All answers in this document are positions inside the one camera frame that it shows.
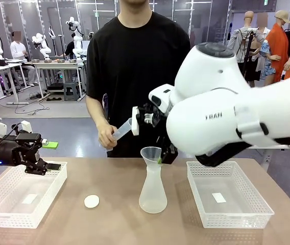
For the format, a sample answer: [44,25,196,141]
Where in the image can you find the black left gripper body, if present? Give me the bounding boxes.
[0,139,40,167]

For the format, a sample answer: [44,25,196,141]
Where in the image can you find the seated person in white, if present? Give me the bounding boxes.
[9,30,36,87]

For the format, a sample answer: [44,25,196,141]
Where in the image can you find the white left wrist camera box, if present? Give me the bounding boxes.
[19,120,33,134]

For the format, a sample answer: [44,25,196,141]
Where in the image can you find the seated person in black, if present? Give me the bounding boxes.
[63,32,76,58]

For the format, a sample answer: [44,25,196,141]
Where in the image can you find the grey plastic stool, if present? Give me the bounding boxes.
[63,81,81,102]

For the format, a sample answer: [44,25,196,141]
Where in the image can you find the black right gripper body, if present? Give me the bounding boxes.
[137,102,173,149]

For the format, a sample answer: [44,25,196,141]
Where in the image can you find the white workbench table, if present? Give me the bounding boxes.
[31,60,87,102]

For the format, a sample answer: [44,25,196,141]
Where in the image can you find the white perforated plastic basket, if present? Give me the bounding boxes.
[0,161,68,229]
[186,160,275,229]

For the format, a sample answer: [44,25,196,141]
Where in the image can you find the clear plastic graduated cylinder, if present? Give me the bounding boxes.
[106,117,133,152]

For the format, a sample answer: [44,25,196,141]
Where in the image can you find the mannequin orange robe tan cap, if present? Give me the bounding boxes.
[265,10,290,84]

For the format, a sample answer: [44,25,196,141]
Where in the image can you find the black tripod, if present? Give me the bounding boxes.
[240,28,255,77]

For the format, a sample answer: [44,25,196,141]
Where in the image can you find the translucent plastic Erlenmeyer flask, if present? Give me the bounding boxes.
[138,163,168,214]

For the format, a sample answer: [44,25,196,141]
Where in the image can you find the person in black T-shirt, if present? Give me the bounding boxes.
[85,0,191,158]

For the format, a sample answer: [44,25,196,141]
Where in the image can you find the translucent plastic funnel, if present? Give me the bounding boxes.
[140,146,162,166]

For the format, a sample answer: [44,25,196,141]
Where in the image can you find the person's right forearm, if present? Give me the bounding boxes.
[85,96,110,130]

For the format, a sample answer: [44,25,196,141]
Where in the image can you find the person's right hand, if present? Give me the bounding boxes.
[98,124,118,149]

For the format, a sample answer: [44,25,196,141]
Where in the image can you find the white paper label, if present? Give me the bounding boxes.
[21,193,38,205]
[211,192,227,204]

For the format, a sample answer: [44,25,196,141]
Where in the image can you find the black floor cables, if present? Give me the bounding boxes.
[6,91,51,116]

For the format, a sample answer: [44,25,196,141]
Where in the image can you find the figure in blue floral dress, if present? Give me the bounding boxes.
[256,12,281,87]

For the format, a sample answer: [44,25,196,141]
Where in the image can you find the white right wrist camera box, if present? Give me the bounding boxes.
[131,106,139,136]

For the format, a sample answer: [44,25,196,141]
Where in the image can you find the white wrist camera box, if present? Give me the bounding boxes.
[131,106,139,136]
[19,120,33,134]

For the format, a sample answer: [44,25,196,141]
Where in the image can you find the mannequin in grey shirt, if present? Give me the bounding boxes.
[227,10,265,89]

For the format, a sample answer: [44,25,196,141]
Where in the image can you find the tall white background robot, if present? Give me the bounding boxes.
[65,16,87,61]

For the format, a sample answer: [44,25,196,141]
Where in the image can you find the white round flask cap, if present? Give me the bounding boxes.
[84,194,101,209]

